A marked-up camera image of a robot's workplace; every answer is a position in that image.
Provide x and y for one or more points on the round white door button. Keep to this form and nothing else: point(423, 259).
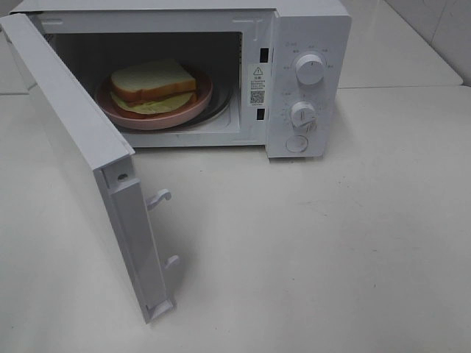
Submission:
point(297, 144)

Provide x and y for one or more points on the pink round plate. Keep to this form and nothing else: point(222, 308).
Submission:
point(190, 110)

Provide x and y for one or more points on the sandwich with lettuce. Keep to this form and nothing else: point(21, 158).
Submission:
point(151, 88)

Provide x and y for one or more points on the glass microwave turntable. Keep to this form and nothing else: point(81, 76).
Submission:
point(218, 103)

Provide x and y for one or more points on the warning label sticker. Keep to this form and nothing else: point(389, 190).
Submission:
point(258, 84)

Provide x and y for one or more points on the lower white microwave knob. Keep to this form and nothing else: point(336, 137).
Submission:
point(302, 113)

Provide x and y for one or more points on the white microwave knob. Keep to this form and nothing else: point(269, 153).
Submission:
point(310, 69)
point(302, 113)

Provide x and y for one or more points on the white microwave oven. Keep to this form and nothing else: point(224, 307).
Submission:
point(221, 38)

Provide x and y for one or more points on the upper white microwave knob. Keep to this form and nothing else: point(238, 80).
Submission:
point(310, 69)

